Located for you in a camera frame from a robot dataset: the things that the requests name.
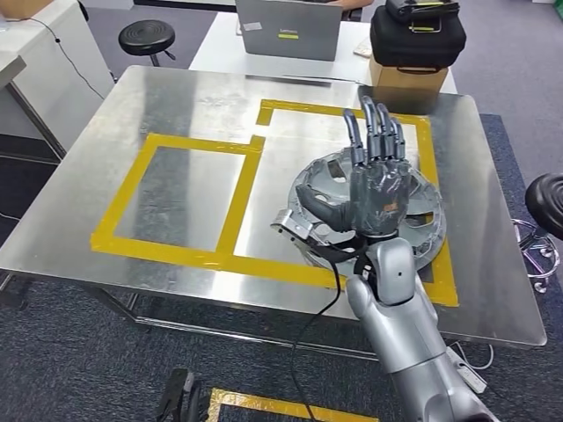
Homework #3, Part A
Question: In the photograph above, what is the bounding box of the black round stool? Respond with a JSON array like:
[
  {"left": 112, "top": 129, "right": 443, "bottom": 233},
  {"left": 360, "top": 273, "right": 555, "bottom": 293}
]
[{"left": 118, "top": 18, "right": 177, "bottom": 67}]

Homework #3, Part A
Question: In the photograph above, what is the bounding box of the white table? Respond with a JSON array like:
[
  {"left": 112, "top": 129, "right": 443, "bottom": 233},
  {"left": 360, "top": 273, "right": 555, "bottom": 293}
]
[{"left": 189, "top": 11, "right": 458, "bottom": 94}]

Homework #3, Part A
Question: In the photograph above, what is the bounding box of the stainless steel workbench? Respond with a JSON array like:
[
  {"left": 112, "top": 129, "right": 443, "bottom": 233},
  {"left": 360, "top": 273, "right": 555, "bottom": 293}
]
[{"left": 0, "top": 65, "right": 548, "bottom": 362}]

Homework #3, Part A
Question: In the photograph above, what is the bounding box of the white side desk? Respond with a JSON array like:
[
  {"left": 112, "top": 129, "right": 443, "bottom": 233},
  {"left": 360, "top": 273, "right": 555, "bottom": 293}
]
[{"left": 0, "top": 0, "right": 116, "bottom": 161}]

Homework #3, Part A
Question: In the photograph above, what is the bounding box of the black device yellow trim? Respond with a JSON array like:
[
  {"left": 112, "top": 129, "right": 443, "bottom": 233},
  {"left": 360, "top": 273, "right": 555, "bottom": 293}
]
[{"left": 386, "top": 0, "right": 461, "bottom": 25}]

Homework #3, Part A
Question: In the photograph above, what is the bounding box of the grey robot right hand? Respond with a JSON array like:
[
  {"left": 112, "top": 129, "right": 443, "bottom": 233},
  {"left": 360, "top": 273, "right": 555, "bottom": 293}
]
[{"left": 295, "top": 96, "right": 414, "bottom": 239}]

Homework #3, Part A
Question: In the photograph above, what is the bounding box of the thin black cable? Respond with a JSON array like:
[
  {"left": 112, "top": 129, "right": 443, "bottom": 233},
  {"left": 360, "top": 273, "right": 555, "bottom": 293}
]
[{"left": 26, "top": 17, "right": 106, "bottom": 101}]

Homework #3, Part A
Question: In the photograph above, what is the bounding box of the dark robot foot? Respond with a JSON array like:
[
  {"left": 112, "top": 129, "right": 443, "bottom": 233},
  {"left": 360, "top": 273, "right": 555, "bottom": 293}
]
[{"left": 156, "top": 367, "right": 203, "bottom": 422}]

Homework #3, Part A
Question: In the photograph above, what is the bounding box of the yellow tape double rectangle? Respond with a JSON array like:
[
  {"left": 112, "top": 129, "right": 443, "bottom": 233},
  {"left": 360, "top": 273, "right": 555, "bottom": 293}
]
[{"left": 90, "top": 98, "right": 460, "bottom": 308}]

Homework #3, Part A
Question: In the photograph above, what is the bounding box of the silver plastic hubcap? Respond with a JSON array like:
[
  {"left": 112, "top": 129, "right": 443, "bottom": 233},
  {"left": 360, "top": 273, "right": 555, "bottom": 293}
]
[{"left": 286, "top": 146, "right": 448, "bottom": 273}]

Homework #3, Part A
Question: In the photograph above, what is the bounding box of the cardboard box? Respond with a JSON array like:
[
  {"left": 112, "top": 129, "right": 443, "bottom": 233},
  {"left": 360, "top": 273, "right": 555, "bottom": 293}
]
[
  {"left": 369, "top": 55, "right": 450, "bottom": 91},
  {"left": 0, "top": 0, "right": 54, "bottom": 19}
]

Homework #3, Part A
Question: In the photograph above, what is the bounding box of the black carrying case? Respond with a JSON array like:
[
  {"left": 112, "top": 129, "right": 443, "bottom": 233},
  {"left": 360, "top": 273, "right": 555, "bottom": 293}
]
[{"left": 370, "top": 5, "right": 467, "bottom": 71}]

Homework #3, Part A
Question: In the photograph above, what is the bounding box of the white floor cable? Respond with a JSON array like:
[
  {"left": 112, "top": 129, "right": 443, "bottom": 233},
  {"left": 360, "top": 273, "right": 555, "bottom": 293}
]
[{"left": 455, "top": 341, "right": 494, "bottom": 371}]

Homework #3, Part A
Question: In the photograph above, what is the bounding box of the black stool chrome base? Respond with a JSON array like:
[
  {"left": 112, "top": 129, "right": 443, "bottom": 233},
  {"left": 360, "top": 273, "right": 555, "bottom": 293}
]
[{"left": 512, "top": 172, "right": 563, "bottom": 295}]

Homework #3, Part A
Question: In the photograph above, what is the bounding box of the white power strip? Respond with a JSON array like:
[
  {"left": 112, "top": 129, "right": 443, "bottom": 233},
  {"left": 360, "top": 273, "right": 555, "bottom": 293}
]
[{"left": 446, "top": 346, "right": 488, "bottom": 394}]

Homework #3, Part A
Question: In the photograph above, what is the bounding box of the black camera cable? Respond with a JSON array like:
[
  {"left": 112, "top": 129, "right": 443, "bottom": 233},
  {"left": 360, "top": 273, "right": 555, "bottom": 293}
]
[{"left": 290, "top": 232, "right": 368, "bottom": 422}]

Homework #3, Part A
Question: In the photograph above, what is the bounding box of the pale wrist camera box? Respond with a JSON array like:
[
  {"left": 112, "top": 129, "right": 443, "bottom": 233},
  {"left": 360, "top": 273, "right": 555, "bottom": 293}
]
[{"left": 270, "top": 208, "right": 314, "bottom": 241}]

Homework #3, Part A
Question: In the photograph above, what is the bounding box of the grey laptop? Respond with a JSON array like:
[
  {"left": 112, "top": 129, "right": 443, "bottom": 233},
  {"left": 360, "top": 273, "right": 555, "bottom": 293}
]
[{"left": 235, "top": 0, "right": 343, "bottom": 62}]

